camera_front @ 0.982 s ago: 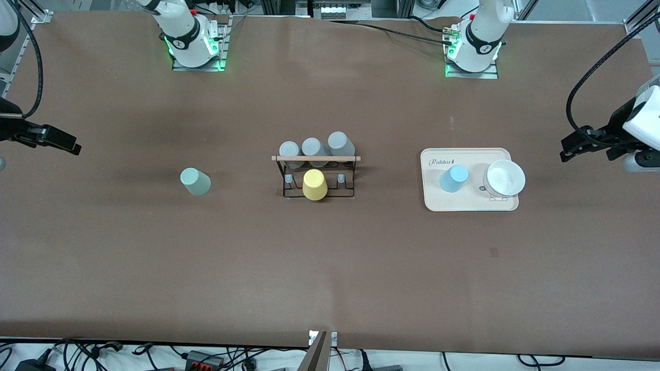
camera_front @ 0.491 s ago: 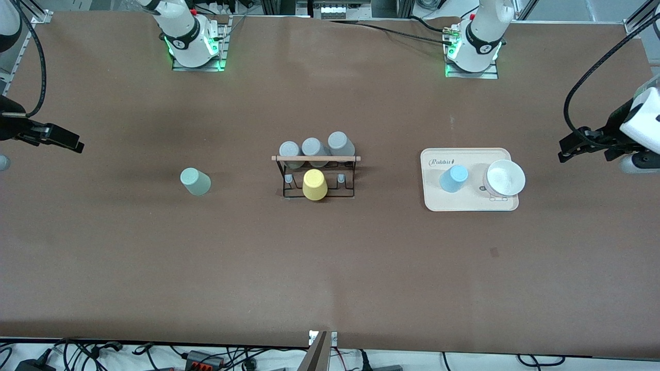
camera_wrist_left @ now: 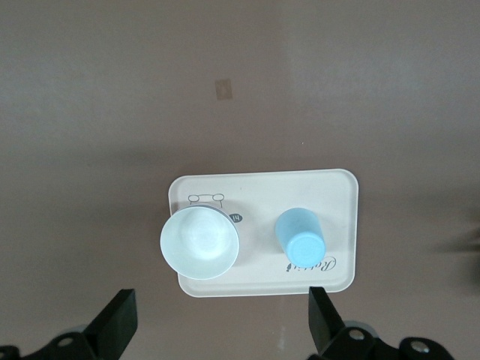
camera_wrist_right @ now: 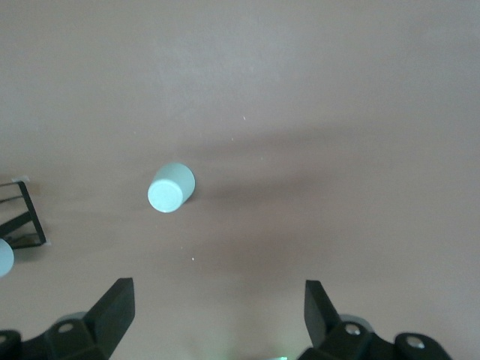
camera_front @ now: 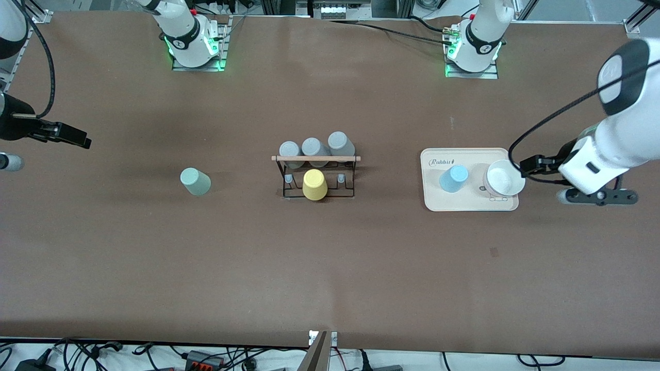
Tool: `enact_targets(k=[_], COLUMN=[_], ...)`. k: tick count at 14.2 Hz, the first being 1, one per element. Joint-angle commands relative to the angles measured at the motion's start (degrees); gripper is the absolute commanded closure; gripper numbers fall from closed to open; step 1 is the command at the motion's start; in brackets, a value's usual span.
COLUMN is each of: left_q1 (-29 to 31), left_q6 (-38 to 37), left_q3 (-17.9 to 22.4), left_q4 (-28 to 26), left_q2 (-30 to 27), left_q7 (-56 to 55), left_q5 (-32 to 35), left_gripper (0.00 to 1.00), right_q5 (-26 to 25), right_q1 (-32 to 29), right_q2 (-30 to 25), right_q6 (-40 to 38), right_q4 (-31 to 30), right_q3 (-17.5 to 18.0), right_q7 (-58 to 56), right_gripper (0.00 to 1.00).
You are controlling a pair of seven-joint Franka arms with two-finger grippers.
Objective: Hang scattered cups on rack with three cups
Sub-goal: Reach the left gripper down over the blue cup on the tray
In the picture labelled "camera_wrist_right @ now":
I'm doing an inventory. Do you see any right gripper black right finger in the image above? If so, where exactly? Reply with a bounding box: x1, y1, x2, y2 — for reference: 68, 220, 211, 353
295, 279, 451, 360

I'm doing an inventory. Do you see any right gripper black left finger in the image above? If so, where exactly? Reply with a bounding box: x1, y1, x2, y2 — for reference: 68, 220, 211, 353
0, 277, 136, 360

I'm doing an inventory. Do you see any mint green cup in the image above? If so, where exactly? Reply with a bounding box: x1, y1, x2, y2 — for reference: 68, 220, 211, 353
147, 161, 197, 215

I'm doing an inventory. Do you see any grey cup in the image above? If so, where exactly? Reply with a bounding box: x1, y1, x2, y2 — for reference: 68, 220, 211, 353
0, 238, 15, 279

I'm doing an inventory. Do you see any black wire cup rack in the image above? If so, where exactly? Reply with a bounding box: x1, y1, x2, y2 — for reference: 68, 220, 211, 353
0, 179, 50, 251

